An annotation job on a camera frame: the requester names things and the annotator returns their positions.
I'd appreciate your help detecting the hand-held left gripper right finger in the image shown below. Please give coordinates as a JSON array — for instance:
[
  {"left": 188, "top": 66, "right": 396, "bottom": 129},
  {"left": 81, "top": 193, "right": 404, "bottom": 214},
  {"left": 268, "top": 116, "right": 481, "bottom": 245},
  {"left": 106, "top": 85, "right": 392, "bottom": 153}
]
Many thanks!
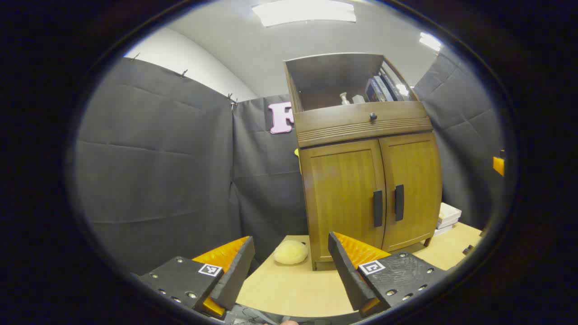
[{"left": 328, "top": 232, "right": 447, "bottom": 317}]

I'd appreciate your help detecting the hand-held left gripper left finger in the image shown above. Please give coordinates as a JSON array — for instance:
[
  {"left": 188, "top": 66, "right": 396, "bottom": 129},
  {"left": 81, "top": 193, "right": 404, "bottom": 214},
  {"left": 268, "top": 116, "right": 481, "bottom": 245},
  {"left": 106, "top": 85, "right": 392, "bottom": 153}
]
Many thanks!
[{"left": 138, "top": 236, "right": 256, "bottom": 320}]

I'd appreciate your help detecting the black door handle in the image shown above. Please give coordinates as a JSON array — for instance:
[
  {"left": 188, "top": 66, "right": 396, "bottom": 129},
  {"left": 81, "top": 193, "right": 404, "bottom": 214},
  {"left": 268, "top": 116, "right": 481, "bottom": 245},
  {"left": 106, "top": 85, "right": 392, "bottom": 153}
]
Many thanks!
[
  {"left": 373, "top": 190, "right": 383, "bottom": 228},
  {"left": 394, "top": 184, "right": 405, "bottom": 222}
]

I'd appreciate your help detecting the wooden shoe cabinet door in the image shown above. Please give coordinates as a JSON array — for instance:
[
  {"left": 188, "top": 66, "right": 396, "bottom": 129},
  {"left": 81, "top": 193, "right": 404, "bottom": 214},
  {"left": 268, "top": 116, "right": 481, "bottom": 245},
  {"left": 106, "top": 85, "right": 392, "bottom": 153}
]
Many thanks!
[
  {"left": 378, "top": 132, "right": 442, "bottom": 252},
  {"left": 300, "top": 139, "right": 387, "bottom": 263}
]

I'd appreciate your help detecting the wooden double-door shoe cabinet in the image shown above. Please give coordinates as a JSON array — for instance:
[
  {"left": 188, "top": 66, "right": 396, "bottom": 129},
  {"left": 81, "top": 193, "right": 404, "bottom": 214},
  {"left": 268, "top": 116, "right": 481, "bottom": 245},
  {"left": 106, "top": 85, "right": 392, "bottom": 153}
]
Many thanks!
[{"left": 284, "top": 53, "right": 443, "bottom": 271}]

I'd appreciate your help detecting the wooden cabinet drawer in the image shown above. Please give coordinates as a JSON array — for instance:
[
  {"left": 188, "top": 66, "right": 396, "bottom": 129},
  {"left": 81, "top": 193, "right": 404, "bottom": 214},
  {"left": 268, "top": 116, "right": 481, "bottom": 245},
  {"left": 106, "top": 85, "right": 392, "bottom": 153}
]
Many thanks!
[{"left": 294, "top": 101, "right": 434, "bottom": 149}]

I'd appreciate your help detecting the dark book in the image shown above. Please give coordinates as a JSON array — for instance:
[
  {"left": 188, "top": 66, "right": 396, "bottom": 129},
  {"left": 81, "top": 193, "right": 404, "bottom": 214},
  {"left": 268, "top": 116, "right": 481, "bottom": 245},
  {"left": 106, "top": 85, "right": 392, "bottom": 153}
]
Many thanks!
[{"left": 379, "top": 72, "right": 405, "bottom": 102}]

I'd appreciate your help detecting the small ceiling light panel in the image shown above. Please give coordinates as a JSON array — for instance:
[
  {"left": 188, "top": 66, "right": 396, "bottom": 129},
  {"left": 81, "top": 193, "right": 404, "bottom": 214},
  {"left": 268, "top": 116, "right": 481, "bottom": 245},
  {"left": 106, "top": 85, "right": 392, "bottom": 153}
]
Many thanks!
[{"left": 419, "top": 32, "right": 443, "bottom": 51}]

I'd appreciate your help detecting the blue grey book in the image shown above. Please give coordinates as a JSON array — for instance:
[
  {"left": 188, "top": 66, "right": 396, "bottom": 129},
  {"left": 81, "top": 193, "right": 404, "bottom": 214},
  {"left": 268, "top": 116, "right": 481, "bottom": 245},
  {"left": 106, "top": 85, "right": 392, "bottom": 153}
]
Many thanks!
[{"left": 365, "top": 77, "right": 390, "bottom": 102}]

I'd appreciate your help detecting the large ceiling light panel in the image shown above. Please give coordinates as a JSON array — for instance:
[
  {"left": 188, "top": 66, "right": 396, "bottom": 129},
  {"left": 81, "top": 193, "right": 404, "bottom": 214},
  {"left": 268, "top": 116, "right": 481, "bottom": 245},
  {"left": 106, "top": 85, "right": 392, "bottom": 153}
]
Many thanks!
[{"left": 252, "top": 0, "right": 357, "bottom": 28}]

